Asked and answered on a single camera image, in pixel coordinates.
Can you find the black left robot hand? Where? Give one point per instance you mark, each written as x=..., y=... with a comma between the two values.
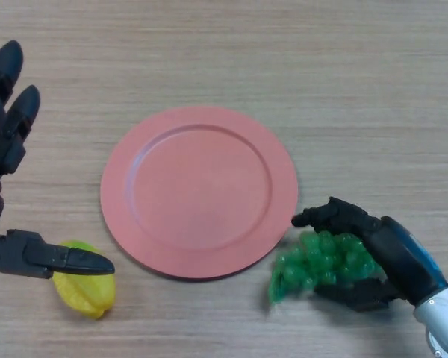
x=3, y=130

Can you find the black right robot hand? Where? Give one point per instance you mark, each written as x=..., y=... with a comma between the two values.
x=399, y=253

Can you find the green grapes bunch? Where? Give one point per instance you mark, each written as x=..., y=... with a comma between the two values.
x=313, y=264

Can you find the pink round plate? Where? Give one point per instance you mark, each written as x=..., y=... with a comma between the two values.
x=199, y=194

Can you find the yellow starfruit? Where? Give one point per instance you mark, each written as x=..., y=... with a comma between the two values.
x=87, y=296

